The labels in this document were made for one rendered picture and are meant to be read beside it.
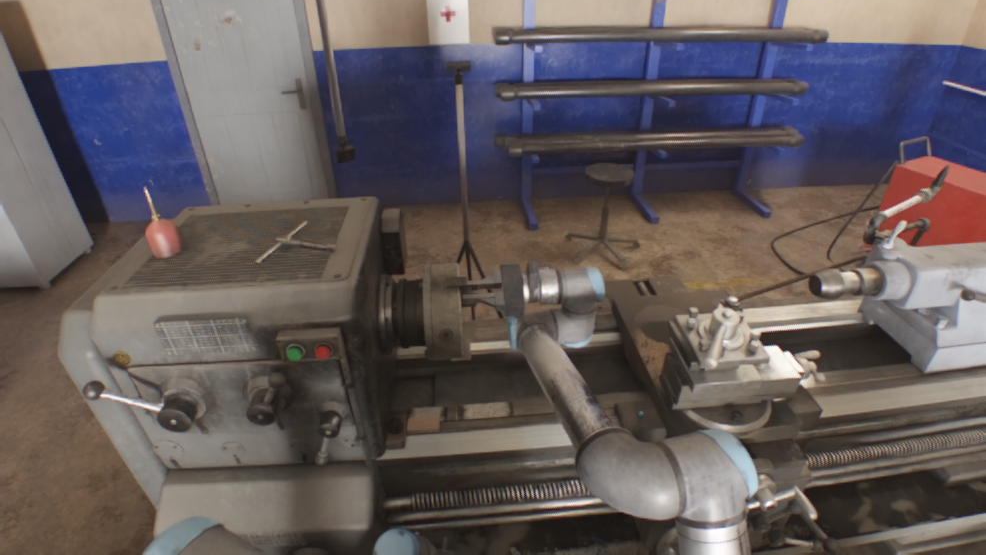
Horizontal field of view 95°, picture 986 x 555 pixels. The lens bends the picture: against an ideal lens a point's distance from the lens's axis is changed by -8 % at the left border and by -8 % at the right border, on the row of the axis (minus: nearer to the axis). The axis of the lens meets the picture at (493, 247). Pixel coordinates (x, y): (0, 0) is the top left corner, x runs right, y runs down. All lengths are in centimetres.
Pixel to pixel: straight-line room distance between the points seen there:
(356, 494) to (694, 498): 78
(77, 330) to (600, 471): 108
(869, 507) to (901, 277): 77
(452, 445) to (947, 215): 339
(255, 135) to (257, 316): 348
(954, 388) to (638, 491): 128
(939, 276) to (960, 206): 216
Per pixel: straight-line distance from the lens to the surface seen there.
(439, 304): 120
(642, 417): 138
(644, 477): 84
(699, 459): 87
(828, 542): 159
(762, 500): 132
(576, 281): 124
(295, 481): 136
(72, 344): 132
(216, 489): 143
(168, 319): 116
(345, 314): 102
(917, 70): 586
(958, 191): 394
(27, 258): 451
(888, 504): 213
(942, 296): 187
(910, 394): 183
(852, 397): 171
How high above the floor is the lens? 189
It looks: 30 degrees down
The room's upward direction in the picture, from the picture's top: 1 degrees counter-clockwise
